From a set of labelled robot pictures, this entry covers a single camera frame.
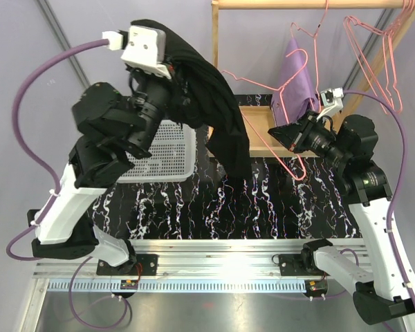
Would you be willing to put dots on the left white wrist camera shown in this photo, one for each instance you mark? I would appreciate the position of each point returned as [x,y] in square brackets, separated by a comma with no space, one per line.
[143,48]

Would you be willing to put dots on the pink hanger with purple garment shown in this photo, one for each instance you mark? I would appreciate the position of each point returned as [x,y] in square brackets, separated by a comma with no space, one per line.
[313,36]

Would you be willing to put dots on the aluminium rail base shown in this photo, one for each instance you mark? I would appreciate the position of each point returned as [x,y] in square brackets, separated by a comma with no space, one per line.
[188,266]

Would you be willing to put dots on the empty pink wire hangers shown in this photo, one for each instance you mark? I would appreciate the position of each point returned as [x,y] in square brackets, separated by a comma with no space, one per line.
[380,75]

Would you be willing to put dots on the black marbled mat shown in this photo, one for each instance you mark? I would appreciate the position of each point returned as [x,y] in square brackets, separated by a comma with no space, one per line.
[286,198]

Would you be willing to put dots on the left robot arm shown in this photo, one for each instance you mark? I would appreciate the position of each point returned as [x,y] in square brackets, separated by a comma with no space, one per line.
[113,127]

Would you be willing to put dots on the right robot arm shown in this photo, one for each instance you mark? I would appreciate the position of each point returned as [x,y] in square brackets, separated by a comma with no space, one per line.
[388,290]

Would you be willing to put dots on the black trousers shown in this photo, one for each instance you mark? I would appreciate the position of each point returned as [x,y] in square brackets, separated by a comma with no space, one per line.
[207,99]

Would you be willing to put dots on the white plastic basket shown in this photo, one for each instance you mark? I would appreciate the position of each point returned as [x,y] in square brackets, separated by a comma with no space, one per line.
[173,156]

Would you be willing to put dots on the purple garment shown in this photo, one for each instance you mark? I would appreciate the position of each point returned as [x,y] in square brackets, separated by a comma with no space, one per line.
[298,94]

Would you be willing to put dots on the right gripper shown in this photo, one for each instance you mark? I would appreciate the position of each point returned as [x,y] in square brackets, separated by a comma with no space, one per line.
[294,137]

